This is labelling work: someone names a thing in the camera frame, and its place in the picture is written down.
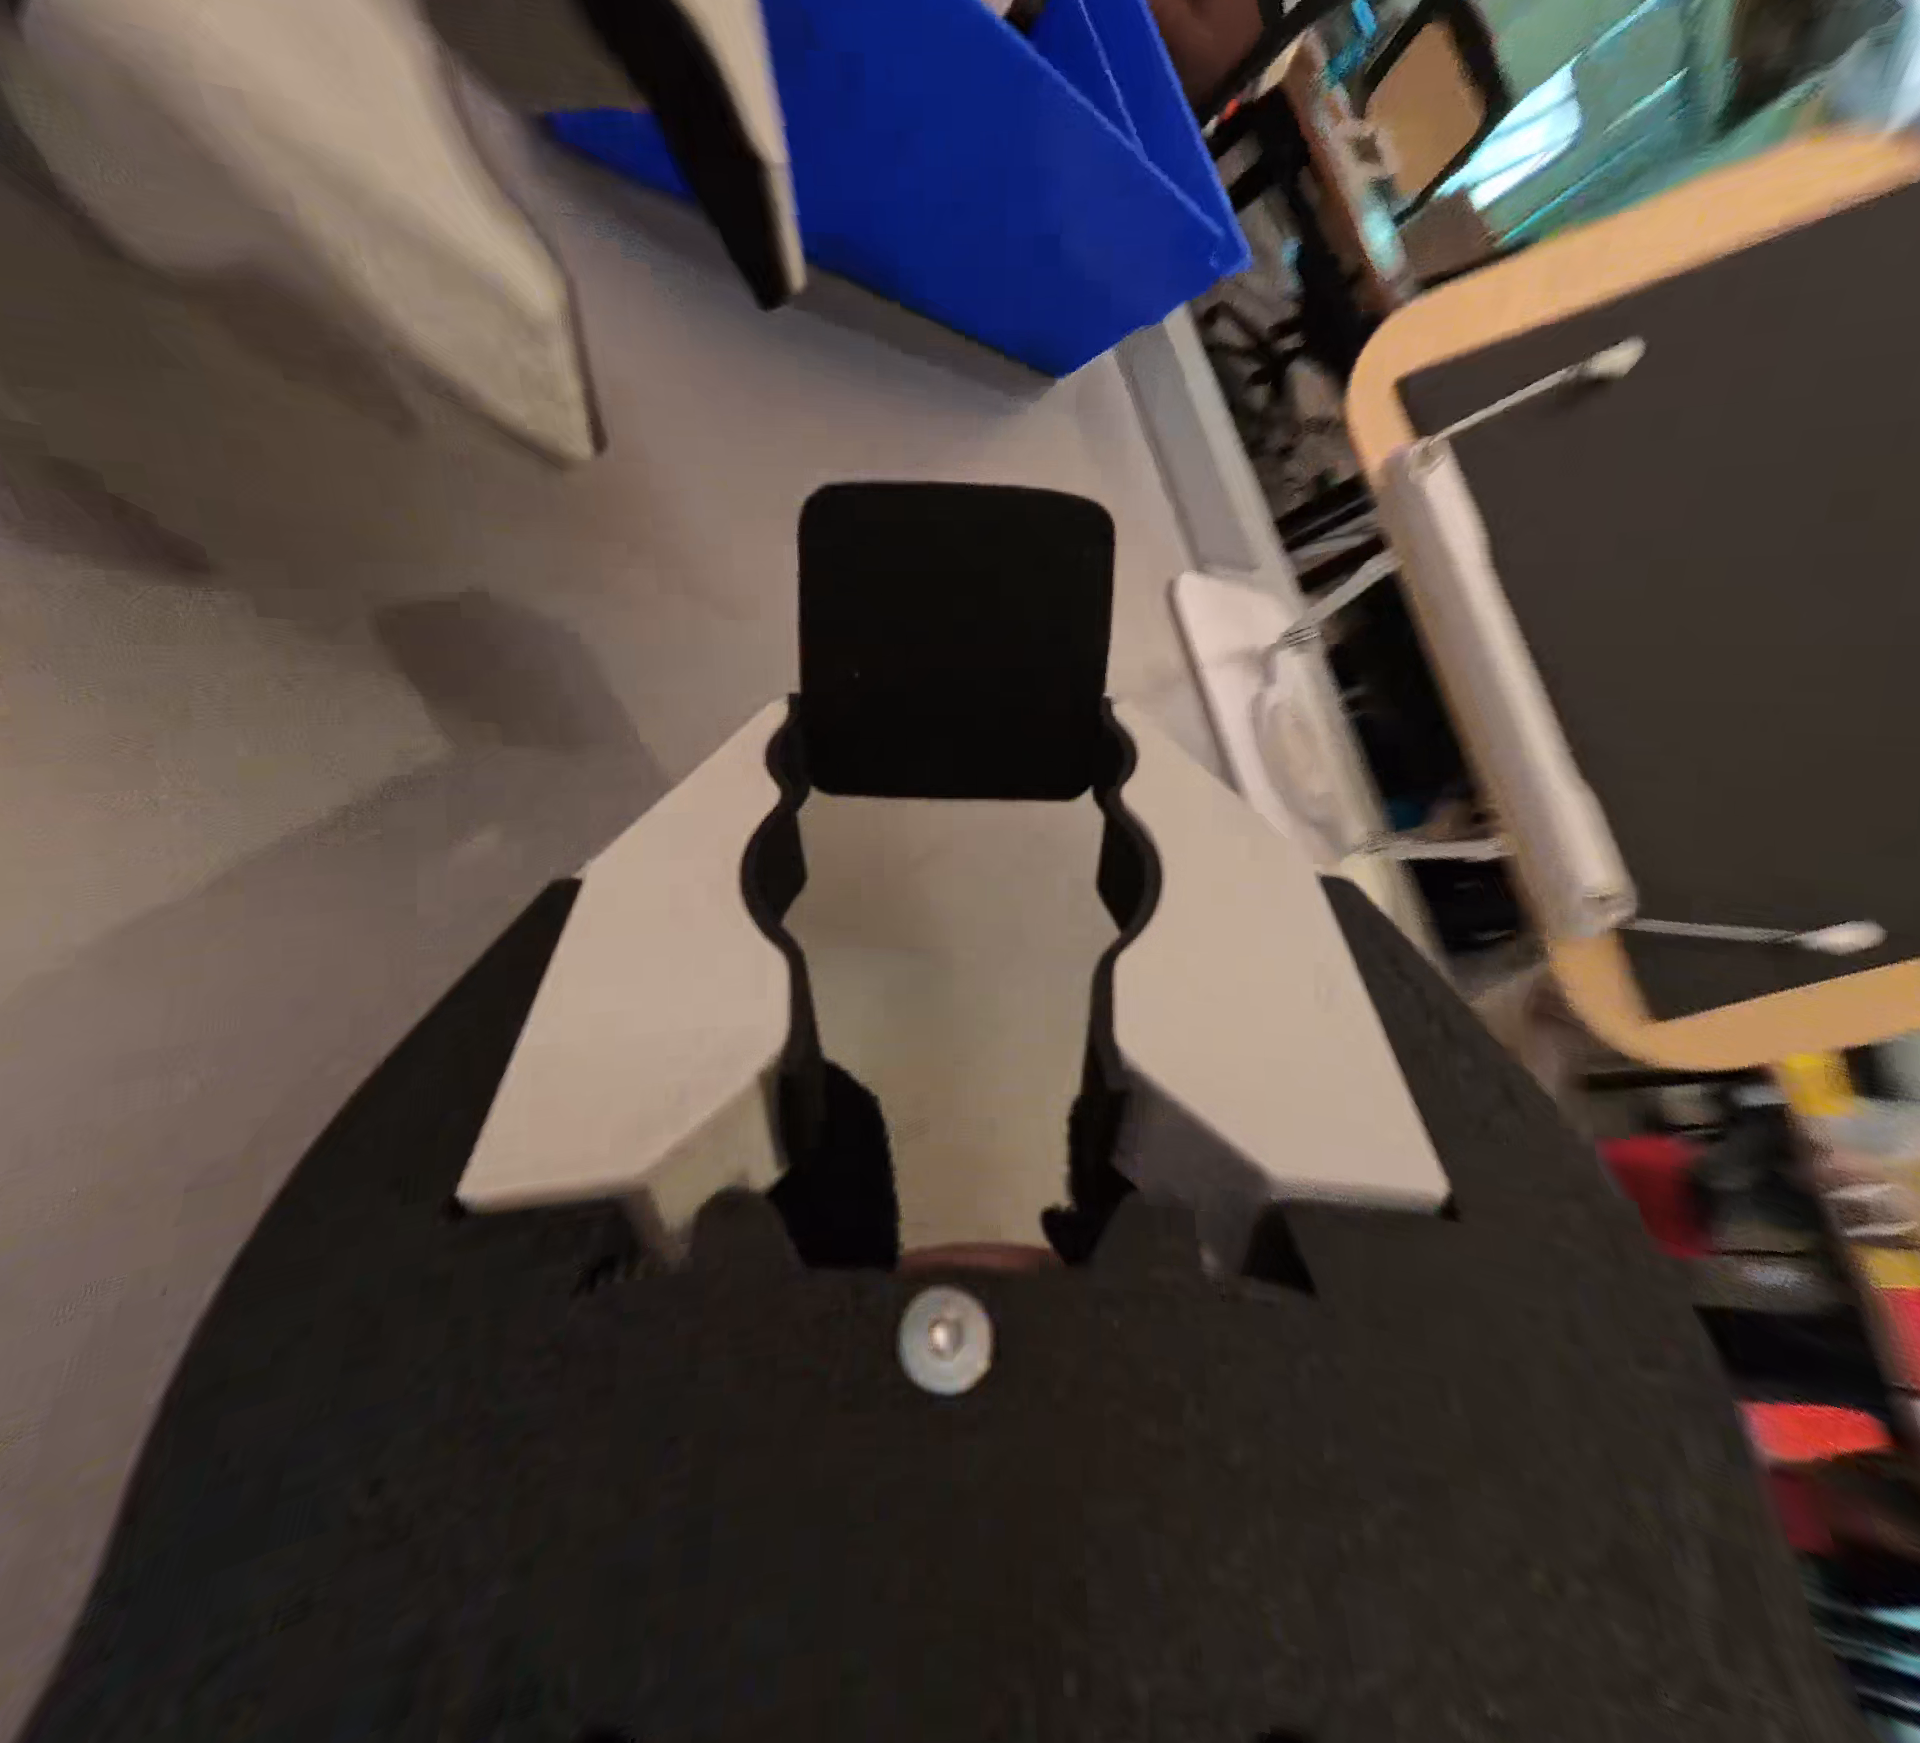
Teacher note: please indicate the black wooden book stand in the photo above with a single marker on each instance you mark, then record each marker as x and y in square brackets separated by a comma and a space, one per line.
[1726, 650]

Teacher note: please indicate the person's right hand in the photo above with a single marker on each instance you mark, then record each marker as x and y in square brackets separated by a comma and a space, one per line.
[982, 1260]

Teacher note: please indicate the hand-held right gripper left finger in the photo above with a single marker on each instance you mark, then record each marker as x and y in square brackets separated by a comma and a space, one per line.
[646, 1008]

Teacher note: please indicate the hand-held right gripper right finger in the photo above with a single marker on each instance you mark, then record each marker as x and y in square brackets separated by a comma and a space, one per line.
[1276, 1023]

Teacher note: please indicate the blue sponge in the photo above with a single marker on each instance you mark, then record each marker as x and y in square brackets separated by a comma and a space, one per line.
[960, 650]

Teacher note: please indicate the red bag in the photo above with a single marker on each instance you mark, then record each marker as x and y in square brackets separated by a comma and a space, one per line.
[1649, 1187]

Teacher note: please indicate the wooden black chair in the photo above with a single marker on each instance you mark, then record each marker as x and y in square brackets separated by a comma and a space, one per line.
[1424, 102]

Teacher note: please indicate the blue plastic bin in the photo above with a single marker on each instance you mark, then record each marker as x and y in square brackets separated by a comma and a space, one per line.
[931, 153]

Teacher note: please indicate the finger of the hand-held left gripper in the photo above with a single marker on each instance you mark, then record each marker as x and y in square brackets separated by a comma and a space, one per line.
[300, 153]
[720, 3]

